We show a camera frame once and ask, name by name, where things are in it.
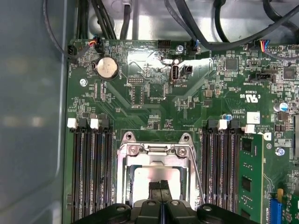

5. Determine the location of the metal socket cover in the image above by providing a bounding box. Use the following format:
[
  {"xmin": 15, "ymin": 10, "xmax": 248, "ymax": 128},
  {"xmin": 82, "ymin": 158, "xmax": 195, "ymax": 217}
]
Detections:
[{"xmin": 125, "ymin": 153, "xmax": 190, "ymax": 203}]

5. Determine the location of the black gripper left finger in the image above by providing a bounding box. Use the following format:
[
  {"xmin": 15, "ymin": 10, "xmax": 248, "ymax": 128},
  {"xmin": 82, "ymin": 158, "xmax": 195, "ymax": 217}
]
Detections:
[{"xmin": 71, "ymin": 181, "xmax": 163, "ymax": 224}]

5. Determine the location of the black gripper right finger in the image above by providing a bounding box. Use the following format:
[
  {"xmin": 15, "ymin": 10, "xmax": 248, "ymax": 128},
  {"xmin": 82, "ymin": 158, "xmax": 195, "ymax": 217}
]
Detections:
[{"xmin": 161, "ymin": 179, "xmax": 260, "ymax": 224}]

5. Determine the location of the green motherboard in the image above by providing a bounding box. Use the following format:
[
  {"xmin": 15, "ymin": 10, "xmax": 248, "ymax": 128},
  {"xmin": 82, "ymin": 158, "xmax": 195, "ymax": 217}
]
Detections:
[{"xmin": 66, "ymin": 38, "xmax": 299, "ymax": 224}]

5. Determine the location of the internal USB port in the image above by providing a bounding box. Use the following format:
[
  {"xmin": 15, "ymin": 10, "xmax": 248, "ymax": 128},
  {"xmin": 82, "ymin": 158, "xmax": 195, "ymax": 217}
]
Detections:
[{"xmin": 171, "ymin": 59, "xmax": 182, "ymax": 84}]

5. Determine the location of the coloured wire connector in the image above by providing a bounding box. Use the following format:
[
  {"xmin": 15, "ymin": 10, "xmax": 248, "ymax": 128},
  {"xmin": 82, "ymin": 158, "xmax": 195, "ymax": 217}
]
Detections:
[
  {"xmin": 87, "ymin": 36, "xmax": 104, "ymax": 54},
  {"xmin": 256, "ymin": 39, "xmax": 271, "ymax": 54}
]

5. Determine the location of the metal locking lever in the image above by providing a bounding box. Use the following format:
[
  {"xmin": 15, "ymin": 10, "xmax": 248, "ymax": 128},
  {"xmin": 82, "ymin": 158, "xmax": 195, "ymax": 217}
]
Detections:
[
  {"xmin": 116, "ymin": 142, "xmax": 128, "ymax": 204},
  {"xmin": 186, "ymin": 147, "xmax": 206, "ymax": 205}
]

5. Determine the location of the black PC case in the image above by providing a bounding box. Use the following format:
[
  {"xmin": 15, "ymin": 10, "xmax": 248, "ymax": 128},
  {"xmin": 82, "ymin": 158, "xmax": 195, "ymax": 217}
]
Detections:
[{"xmin": 0, "ymin": 0, "xmax": 299, "ymax": 224}]

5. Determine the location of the silver CPU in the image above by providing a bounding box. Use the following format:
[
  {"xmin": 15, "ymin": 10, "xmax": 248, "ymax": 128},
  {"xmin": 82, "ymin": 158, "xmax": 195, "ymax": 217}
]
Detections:
[{"xmin": 132, "ymin": 167, "xmax": 182, "ymax": 202}]

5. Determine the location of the blue expansion slot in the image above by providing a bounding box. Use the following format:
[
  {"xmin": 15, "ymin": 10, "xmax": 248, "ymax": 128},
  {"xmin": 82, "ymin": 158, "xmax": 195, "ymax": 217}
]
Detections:
[{"xmin": 268, "ymin": 189, "xmax": 283, "ymax": 224}]

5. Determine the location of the silver coin battery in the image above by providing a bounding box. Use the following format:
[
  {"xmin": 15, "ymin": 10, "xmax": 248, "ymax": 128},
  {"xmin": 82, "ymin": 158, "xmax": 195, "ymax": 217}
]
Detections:
[{"xmin": 96, "ymin": 56, "xmax": 118, "ymax": 80}]

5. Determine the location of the CPU socket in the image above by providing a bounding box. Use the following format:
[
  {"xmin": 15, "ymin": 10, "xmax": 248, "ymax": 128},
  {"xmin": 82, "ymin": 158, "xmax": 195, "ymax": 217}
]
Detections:
[{"xmin": 116, "ymin": 131, "xmax": 199, "ymax": 206}]

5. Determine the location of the green RAM stick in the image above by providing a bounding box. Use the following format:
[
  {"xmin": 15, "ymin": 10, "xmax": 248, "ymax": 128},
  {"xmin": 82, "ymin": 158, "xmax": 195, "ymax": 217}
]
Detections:
[{"xmin": 238, "ymin": 134, "xmax": 264, "ymax": 224}]

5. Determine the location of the black cable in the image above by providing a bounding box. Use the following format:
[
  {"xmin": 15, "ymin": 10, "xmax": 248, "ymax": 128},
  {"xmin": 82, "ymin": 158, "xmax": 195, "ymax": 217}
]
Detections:
[
  {"xmin": 163, "ymin": 0, "xmax": 212, "ymax": 49},
  {"xmin": 76, "ymin": 0, "xmax": 89, "ymax": 40},
  {"xmin": 177, "ymin": 0, "xmax": 299, "ymax": 50},
  {"xmin": 119, "ymin": 0, "xmax": 132, "ymax": 40},
  {"xmin": 214, "ymin": 0, "xmax": 234, "ymax": 42},
  {"xmin": 263, "ymin": 0, "xmax": 299, "ymax": 26},
  {"xmin": 90, "ymin": 0, "xmax": 117, "ymax": 40}
]

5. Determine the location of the thin grey wire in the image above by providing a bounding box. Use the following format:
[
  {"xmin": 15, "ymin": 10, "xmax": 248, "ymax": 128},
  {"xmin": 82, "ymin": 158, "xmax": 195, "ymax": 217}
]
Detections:
[{"xmin": 43, "ymin": 0, "xmax": 94, "ymax": 59}]

